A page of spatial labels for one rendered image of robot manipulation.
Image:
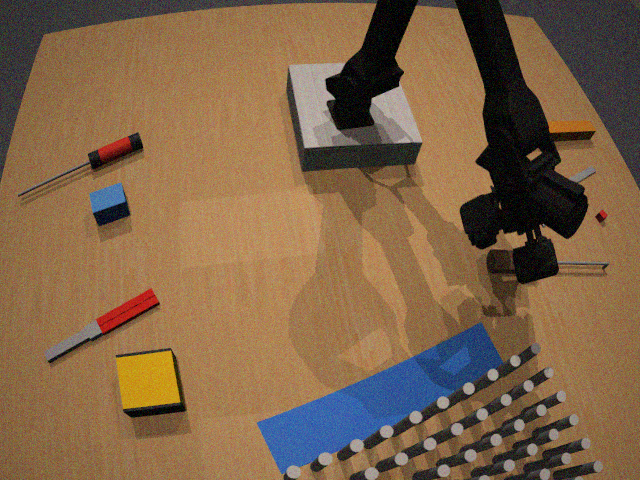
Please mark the orange rectangular block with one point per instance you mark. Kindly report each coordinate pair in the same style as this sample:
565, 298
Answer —
571, 130

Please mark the red and black screwdriver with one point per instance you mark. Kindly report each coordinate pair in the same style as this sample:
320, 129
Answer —
101, 156

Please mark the blue taped strip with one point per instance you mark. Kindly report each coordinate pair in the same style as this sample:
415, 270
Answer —
327, 424

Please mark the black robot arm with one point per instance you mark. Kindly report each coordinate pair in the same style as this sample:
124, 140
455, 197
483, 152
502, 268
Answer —
514, 122

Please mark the blue block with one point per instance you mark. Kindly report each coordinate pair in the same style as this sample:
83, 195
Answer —
109, 204

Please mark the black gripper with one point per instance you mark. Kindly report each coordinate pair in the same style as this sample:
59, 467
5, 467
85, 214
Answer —
536, 259

